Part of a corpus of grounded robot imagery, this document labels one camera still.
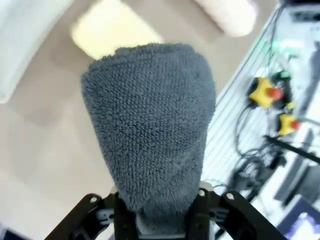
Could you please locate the pink towel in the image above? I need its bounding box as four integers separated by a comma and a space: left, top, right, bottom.
193, 0, 260, 38

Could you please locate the cream fabric basket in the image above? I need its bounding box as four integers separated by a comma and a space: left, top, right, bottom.
0, 0, 77, 105

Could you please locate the green push button box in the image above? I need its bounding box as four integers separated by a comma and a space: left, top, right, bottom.
272, 70, 291, 82

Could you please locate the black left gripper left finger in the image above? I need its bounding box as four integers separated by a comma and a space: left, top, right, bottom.
46, 192, 138, 240

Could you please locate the small yellow emergency stop button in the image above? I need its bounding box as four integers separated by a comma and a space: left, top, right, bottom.
278, 113, 303, 136

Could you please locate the black cable bundle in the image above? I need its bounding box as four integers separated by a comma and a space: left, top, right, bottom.
233, 104, 288, 201

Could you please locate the black metal bar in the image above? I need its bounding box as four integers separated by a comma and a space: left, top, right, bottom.
264, 134, 320, 165

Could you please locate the yellow rolled towel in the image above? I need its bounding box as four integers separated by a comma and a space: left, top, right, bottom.
70, 0, 165, 60

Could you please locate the slotted aluminium base plate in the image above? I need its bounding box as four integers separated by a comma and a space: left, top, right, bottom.
199, 0, 320, 240

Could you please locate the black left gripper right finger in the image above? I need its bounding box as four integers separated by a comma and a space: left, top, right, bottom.
185, 187, 284, 240

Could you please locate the grey terry towel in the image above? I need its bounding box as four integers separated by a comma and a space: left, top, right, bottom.
80, 42, 217, 231

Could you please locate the large yellow emergency stop button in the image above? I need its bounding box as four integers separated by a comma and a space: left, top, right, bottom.
248, 76, 285, 109

